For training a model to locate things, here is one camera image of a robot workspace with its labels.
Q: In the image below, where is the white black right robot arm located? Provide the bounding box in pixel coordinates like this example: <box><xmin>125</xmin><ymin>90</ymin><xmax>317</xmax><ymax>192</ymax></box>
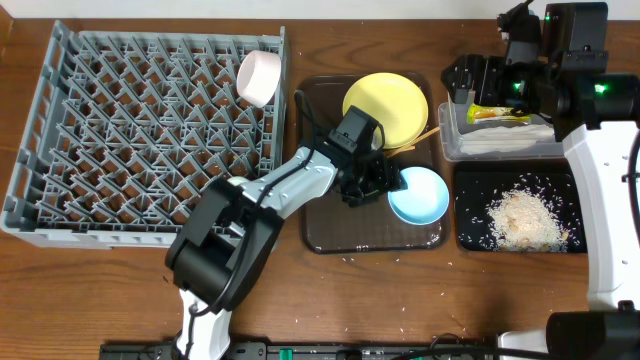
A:
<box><xmin>441</xmin><ymin>1</ymin><xmax>639</xmax><ymax>359</ymax></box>

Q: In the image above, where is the light blue bowl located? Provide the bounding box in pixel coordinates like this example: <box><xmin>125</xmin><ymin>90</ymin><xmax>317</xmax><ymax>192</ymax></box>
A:
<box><xmin>387</xmin><ymin>167</ymin><xmax>450</xmax><ymax>226</ymax></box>

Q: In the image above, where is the dark brown serving tray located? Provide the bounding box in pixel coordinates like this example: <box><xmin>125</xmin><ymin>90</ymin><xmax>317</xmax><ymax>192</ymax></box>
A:
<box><xmin>298</xmin><ymin>74</ymin><xmax>451</xmax><ymax>254</ymax></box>

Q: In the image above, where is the wooden chopstick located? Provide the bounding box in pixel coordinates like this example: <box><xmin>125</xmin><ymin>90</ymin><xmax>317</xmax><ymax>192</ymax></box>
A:
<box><xmin>404</xmin><ymin>127</ymin><xmax>440</xmax><ymax>148</ymax></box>
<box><xmin>384</xmin><ymin>145</ymin><xmax>415</xmax><ymax>158</ymax></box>

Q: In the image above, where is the pink white bowl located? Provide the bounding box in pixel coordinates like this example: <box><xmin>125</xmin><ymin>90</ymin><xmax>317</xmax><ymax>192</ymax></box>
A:
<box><xmin>236</xmin><ymin>50</ymin><xmax>281</xmax><ymax>108</ymax></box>

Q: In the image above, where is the yellow round plate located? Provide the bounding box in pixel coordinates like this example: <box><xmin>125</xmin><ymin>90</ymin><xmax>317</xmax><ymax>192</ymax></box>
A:
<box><xmin>342</xmin><ymin>72</ymin><xmax>429</xmax><ymax>150</ymax></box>

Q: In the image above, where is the yellow green snack wrapper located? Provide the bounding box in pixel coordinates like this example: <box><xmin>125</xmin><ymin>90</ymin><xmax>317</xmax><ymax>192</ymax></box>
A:
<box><xmin>466</xmin><ymin>104</ymin><xmax>532</xmax><ymax>124</ymax></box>

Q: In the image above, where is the grey plastic dishwasher rack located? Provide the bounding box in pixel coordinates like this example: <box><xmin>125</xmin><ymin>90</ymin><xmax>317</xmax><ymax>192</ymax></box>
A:
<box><xmin>1</xmin><ymin>22</ymin><xmax>289</xmax><ymax>249</ymax></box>

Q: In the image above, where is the white napkin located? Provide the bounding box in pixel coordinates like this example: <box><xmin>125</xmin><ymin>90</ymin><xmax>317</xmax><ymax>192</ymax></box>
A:
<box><xmin>460</xmin><ymin>124</ymin><xmax>554</xmax><ymax>155</ymax></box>

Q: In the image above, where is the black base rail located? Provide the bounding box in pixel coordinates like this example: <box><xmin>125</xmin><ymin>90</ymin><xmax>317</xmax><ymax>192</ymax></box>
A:
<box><xmin>98</xmin><ymin>341</ymin><xmax>501</xmax><ymax>360</ymax></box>

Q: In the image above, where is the black waste tray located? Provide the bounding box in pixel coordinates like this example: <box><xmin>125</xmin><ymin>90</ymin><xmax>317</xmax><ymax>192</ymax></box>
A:
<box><xmin>452</xmin><ymin>161</ymin><xmax>589</xmax><ymax>254</ymax></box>

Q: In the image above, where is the white paper cup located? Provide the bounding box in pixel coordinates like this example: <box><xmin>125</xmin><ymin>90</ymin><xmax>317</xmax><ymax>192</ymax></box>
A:
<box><xmin>227</xmin><ymin>176</ymin><xmax>248</xmax><ymax>186</ymax></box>

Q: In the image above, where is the pile of rice waste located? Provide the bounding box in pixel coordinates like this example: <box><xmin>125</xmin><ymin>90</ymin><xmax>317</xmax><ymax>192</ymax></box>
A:
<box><xmin>457</xmin><ymin>172</ymin><xmax>586</xmax><ymax>253</ymax></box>

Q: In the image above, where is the clear plastic waste bin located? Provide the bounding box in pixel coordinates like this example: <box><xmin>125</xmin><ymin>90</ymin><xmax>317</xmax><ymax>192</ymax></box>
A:
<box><xmin>438</xmin><ymin>99</ymin><xmax>563</xmax><ymax>162</ymax></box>

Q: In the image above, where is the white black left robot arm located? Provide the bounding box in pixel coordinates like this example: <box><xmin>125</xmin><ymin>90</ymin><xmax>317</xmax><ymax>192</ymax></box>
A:
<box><xmin>165</xmin><ymin>106</ymin><xmax>400</xmax><ymax>359</ymax></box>

